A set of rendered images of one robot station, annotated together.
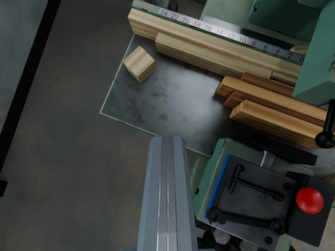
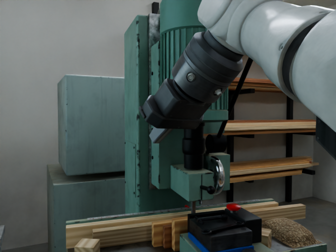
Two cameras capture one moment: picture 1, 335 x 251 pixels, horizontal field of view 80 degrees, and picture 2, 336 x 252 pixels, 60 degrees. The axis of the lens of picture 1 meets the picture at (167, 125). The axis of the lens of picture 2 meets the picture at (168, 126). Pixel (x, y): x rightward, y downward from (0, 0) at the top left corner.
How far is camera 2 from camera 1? 0.55 m
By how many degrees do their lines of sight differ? 85
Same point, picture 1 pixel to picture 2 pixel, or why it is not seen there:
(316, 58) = (181, 184)
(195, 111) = not seen: outside the picture
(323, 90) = (193, 182)
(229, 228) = (221, 233)
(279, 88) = not seen: hidden behind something
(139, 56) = (86, 241)
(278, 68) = (175, 214)
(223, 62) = (145, 224)
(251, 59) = (158, 216)
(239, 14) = not seen: hidden behind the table
